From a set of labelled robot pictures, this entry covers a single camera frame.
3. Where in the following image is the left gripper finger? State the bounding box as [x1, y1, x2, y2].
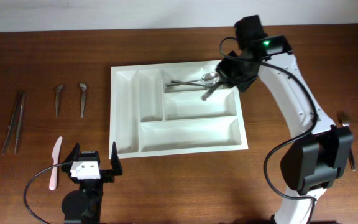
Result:
[110, 142, 123, 174]
[63, 143, 80, 163]

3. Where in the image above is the steel spoon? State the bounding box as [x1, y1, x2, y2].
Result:
[165, 72, 219, 88]
[170, 80, 218, 90]

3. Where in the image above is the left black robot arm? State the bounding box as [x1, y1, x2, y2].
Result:
[62, 144, 123, 223]

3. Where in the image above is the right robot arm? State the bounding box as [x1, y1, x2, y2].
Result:
[216, 15, 354, 223]

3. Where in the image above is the pink plastic knife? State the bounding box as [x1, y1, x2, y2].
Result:
[49, 136, 63, 190]

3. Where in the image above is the white plastic cutlery tray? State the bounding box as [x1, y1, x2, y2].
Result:
[109, 60, 249, 159]

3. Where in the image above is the small steel teaspoon left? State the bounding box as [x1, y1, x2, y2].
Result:
[55, 84, 64, 118]

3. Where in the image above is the small steel teaspoon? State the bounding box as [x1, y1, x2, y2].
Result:
[55, 84, 64, 118]
[79, 83, 88, 118]

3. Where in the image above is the small steel teaspoon right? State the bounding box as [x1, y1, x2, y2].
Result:
[79, 83, 88, 118]

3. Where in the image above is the left black camera cable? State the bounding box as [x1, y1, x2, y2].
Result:
[23, 162, 71, 224]

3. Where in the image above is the black camera cable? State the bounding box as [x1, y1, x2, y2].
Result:
[23, 162, 71, 224]
[218, 36, 319, 224]

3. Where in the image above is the right black camera cable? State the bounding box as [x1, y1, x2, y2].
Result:
[218, 36, 319, 224]

